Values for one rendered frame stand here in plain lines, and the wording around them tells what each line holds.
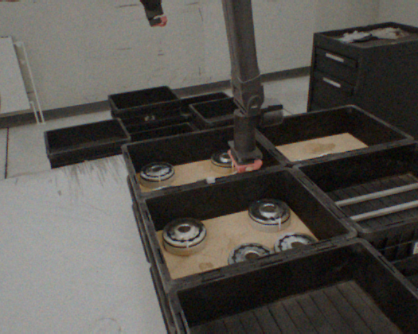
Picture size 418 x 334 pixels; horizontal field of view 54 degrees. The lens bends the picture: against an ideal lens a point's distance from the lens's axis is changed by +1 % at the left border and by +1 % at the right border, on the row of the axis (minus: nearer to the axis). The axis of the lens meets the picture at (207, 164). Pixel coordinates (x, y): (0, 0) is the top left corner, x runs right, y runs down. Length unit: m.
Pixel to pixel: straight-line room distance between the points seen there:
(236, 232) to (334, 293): 0.27
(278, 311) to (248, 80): 0.50
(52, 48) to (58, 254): 2.87
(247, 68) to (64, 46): 3.09
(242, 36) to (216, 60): 3.41
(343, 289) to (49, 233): 0.85
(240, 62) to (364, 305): 0.56
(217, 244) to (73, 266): 0.42
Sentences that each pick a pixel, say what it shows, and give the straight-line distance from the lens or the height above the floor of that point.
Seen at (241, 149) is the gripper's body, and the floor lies 0.97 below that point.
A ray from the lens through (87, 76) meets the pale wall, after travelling 4.02.
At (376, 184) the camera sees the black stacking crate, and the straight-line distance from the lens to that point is 1.25.
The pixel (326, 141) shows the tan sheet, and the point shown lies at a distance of 1.45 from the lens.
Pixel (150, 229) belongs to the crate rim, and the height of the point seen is 0.93.
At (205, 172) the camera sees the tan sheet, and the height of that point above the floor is 0.83.
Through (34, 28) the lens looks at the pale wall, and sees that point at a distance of 3.90.
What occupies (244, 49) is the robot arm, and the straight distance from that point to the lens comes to 0.93.
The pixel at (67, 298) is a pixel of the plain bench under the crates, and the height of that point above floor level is 0.70.
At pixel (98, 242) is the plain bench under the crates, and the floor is 0.70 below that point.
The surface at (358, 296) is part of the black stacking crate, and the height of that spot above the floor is 0.83.
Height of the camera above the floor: 1.47
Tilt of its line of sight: 30 degrees down
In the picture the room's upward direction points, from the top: 3 degrees counter-clockwise
